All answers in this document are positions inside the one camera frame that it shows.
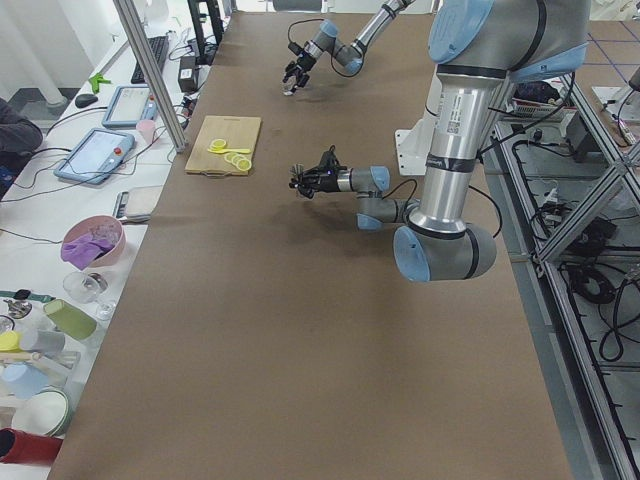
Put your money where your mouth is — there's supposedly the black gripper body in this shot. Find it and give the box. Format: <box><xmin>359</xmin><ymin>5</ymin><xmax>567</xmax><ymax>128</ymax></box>
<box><xmin>307</xmin><ymin>168</ymin><xmax>340</xmax><ymax>194</ymax></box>
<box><xmin>291</xmin><ymin>52</ymin><xmax>316</xmax><ymax>75</ymax></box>

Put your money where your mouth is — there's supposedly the clear glass shaker cup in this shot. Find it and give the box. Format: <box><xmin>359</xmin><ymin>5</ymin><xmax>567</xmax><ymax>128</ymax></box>
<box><xmin>282</xmin><ymin>78</ymin><xmax>297</xmax><ymax>96</ymax></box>

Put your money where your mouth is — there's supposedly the steel jigger measuring cup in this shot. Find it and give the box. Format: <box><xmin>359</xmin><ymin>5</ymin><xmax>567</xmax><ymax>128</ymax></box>
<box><xmin>289</xmin><ymin>163</ymin><xmax>304</xmax><ymax>189</ymax></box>

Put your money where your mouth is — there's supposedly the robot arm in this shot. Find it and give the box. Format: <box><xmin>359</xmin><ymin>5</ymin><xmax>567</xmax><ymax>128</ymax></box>
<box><xmin>282</xmin><ymin>0</ymin><xmax>413</xmax><ymax>96</ymax></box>
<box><xmin>290</xmin><ymin>1</ymin><xmax>590</xmax><ymax>282</ymax></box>

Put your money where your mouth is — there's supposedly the pink cup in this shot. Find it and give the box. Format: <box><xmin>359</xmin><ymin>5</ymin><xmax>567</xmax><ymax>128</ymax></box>
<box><xmin>136</xmin><ymin>119</ymin><xmax>156</xmax><ymax>145</ymax></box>

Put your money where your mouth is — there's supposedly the green cup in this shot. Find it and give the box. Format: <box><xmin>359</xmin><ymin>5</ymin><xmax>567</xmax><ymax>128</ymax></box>
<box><xmin>43</xmin><ymin>299</ymin><xmax>97</xmax><ymax>341</ymax></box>

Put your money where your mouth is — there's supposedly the light blue cup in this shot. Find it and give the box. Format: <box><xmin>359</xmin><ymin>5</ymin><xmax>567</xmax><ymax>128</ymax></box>
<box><xmin>1</xmin><ymin>363</ymin><xmax>49</xmax><ymax>400</ymax></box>

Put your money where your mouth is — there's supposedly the wooden cutting board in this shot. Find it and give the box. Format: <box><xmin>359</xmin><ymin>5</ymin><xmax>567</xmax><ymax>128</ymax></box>
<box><xmin>185</xmin><ymin>115</ymin><xmax>262</xmax><ymax>177</ymax></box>

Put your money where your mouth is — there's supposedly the lemon slice under knife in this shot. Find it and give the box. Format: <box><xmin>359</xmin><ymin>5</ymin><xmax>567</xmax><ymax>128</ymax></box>
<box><xmin>209</xmin><ymin>139</ymin><xmax>227</xmax><ymax>151</ymax></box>

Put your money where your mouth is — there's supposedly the black power adapter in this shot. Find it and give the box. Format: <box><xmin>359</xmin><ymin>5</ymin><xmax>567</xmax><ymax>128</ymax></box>
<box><xmin>178</xmin><ymin>56</ymin><xmax>199</xmax><ymax>93</ymax></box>

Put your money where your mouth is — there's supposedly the black keyboard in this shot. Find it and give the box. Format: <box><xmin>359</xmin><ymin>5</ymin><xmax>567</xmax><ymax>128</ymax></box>
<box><xmin>130</xmin><ymin>35</ymin><xmax>171</xmax><ymax>85</ymax></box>

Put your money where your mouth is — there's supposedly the far teach pendant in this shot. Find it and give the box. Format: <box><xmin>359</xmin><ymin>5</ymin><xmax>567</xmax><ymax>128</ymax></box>
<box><xmin>102</xmin><ymin>84</ymin><xmax>157</xmax><ymax>129</ymax></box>

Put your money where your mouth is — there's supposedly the teach pendant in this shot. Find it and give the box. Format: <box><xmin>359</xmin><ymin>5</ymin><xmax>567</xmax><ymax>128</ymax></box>
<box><xmin>102</xmin><ymin>84</ymin><xmax>157</xmax><ymax>129</ymax></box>
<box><xmin>54</xmin><ymin>128</ymin><xmax>135</xmax><ymax>185</ymax></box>

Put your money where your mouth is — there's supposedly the green plastic clamp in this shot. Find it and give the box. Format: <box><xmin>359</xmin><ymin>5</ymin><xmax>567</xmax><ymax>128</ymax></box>
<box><xmin>88</xmin><ymin>73</ymin><xmax>111</xmax><ymax>94</ymax></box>

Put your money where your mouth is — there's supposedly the pink bowl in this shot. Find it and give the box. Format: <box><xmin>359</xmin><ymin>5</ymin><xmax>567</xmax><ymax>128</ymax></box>
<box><xmin>60</xmin><ymin>215</ymin><xmax>126</xmax><ymax>270</ymax></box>

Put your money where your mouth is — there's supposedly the near teach pendant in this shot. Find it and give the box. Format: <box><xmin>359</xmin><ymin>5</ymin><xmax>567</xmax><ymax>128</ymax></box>
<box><xmin>54</xmin><ymin>128</ymin><xmax>135</xmax><ymax>185</ymax></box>

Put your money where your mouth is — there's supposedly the black computer mouse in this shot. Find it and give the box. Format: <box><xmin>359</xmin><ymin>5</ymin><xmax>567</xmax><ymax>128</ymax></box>
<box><xmin>74</xmin><ymin>93</ymin><xmax>98</xmax><ymax>109</ymax></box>

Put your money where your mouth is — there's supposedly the purple cloth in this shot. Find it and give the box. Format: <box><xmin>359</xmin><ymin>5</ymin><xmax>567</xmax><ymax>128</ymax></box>
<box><xmin>60</xmin><ymin>234</ymin><xmax>115</xmax><ymax>270</ymax></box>

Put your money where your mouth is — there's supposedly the wine glass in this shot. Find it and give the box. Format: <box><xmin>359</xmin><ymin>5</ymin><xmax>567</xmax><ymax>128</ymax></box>
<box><xmin>62</xmin><ymin>271</ymin><xmax>116</xmax><ymax>321</ymax></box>

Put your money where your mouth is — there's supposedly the white green bowl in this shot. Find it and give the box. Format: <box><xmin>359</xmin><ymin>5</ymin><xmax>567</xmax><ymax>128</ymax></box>
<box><xmin>11</xmin><ymin>389</ymin><xmax>72</xmax><ymax>437</ymax></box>

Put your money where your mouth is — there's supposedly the red cylinder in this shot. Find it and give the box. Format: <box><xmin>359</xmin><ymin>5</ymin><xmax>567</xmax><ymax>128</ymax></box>
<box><xmin>1</xmin><ymin>428</ymin><xmax>63</xmax><ymax>466</ymax></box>

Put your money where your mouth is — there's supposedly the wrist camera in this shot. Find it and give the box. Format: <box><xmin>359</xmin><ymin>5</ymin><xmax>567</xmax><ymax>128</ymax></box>
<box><xmin>288</xmin><ymin>41</ymin><xmax>303</xmax><ymax>55</ymax></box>
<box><xmin>318</xmin><ymin>145</ymin><xmax>342</xmax><ymax>173</ymax></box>

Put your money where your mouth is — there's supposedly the aluminium frame post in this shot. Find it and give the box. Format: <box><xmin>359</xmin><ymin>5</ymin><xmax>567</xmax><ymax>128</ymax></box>
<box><xmin>113</xmin><ymin>0</ymin><xmax>187</xmax><ymax>153</ymax></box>

